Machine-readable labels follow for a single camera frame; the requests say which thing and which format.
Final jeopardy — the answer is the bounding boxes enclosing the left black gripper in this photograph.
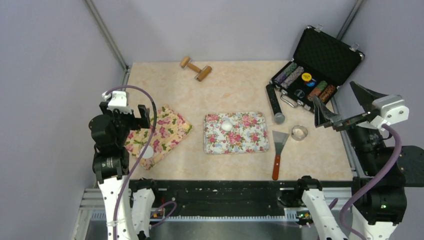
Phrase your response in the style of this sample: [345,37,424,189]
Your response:
[100,100,150,145]

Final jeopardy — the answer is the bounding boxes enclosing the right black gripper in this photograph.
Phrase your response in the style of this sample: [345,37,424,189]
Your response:
[312,79,390,173]

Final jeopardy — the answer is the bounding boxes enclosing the wooden dough roller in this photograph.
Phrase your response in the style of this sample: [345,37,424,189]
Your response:
[179,56,212,82]

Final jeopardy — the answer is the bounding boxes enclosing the floral tray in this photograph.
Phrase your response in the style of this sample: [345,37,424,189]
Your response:
[203,111,270,155]

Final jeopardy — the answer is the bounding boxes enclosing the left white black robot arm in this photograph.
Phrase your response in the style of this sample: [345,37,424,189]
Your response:
[88,102,151,240]

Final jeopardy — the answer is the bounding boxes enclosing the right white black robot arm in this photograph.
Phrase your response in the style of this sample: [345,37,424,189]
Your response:
[293,81,410,240]

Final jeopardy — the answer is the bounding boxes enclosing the brown poker chip stack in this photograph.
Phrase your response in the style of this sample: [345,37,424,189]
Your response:
[319,85,337,103]

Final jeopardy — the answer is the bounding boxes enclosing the green poker chip stack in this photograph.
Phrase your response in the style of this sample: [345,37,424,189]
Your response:
[307,80,328,102]

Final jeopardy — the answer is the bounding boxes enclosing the white round disc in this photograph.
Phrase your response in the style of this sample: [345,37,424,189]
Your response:
[139,145,154,159]

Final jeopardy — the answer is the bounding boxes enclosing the blue poker chip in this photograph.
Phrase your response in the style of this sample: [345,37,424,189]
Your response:
[306,79,317,87]

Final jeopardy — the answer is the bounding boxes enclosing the folded floral cloth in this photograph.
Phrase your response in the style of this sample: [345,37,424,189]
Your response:
[124,105,193,170]

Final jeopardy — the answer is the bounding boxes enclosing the yellow dealer button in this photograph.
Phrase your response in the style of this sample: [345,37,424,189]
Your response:
[301,72,312,82]

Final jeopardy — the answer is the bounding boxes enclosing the black poker chip case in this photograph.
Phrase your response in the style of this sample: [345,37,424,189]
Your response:
[268,25,365,112]

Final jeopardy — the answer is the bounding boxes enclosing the grey poker chip stack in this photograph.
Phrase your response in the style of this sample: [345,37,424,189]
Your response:
[281,66,305,89]

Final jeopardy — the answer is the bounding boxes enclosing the black microphone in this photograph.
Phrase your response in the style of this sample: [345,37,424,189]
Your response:
[265,83,286,125]

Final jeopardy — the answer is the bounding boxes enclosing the purple poker chip stack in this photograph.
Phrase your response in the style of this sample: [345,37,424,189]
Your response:
[274,62,298,84]

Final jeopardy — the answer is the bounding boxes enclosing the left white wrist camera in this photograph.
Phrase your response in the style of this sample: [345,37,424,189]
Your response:
[101,90,131,114]

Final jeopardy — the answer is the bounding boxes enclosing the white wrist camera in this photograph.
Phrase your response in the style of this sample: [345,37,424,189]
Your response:
[101,90,131,114]
[357,95,410,131]

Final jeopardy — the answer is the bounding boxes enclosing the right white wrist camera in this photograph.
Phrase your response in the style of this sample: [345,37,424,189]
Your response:
[357,95,410,131]

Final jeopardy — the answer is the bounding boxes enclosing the metal spatula wooden handle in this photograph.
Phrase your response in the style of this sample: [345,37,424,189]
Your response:
[271,130,289,181]

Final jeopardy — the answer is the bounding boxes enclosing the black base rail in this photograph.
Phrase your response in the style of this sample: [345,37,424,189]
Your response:
[127,178,357,219]

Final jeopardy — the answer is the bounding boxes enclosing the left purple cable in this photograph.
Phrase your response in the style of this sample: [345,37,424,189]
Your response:
[104,85,178,240]

